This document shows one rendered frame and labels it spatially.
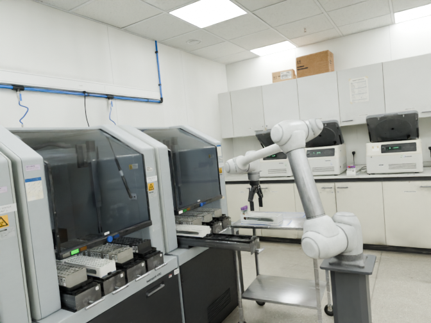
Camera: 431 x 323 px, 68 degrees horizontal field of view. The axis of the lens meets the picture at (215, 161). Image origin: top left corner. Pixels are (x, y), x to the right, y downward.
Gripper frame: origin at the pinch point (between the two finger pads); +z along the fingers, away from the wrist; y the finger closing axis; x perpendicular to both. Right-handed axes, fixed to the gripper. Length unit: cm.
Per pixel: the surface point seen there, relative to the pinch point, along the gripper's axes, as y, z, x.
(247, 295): -7, 65, 10
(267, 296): -3, 65, -3
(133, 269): -95, 14, 26
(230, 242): -42.7, 12.7, -2.7
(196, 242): -44, 15, 23
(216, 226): -9.0, 14.0, 31.3
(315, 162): 193, -14, 16
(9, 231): -150, -22, 32
